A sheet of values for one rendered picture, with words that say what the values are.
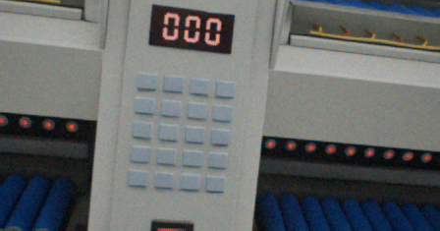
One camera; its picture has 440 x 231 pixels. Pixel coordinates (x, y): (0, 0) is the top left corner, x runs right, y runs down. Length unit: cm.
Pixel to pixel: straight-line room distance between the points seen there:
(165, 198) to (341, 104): 12
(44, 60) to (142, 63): 5
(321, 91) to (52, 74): 16
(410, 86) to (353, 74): 4
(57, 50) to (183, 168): 9
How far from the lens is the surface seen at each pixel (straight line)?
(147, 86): 24
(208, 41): 24
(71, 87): 26
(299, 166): 43
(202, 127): 24
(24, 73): 26
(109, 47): 24
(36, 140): 42
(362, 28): 34
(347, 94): 27
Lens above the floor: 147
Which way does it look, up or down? 3 degrees down
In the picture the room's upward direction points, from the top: 6 degrees clockwise
